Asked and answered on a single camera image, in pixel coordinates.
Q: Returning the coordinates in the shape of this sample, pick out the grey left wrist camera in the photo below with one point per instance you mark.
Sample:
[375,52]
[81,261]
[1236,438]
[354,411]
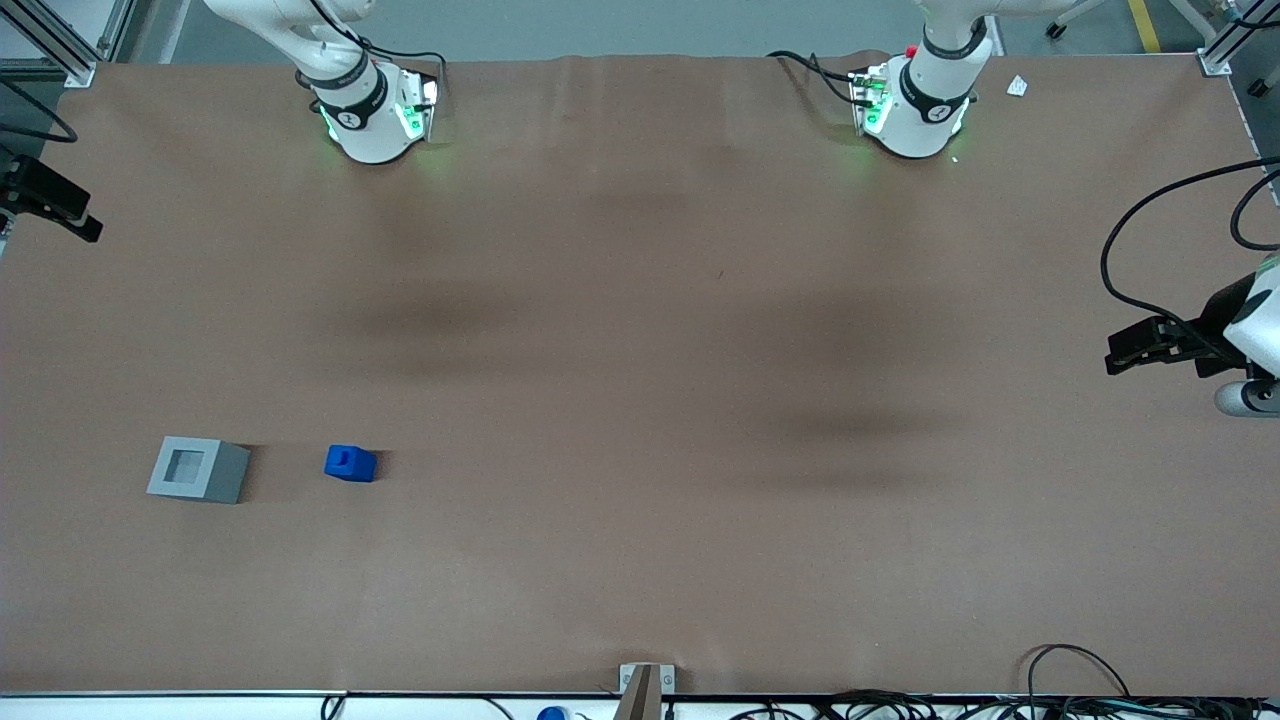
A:
[1240,398]

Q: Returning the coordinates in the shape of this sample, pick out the paper table cover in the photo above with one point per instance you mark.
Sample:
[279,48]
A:
[640,400]

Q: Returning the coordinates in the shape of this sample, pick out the gray square base block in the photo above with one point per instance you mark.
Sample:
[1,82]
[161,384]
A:
[225,475]

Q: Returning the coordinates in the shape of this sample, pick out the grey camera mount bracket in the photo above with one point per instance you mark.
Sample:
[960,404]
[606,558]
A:
[645,690]

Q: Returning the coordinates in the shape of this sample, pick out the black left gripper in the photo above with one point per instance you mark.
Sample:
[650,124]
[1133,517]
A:
[1207,345]

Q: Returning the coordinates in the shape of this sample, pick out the blue plastic part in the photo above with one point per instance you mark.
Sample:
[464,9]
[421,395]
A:
[350,464]

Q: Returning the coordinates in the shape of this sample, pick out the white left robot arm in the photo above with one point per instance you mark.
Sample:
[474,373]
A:
[925,110]

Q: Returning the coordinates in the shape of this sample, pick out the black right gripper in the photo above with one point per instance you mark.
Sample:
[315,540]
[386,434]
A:
[22,184]

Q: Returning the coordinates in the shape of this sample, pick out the white paper scrap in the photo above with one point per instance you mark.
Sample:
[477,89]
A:
[1017,86]

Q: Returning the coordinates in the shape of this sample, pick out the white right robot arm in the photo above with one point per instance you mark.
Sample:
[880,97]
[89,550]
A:
[365,125]

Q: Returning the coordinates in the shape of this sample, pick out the white chair leg with caster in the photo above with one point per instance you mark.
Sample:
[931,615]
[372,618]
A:
[1065,18]

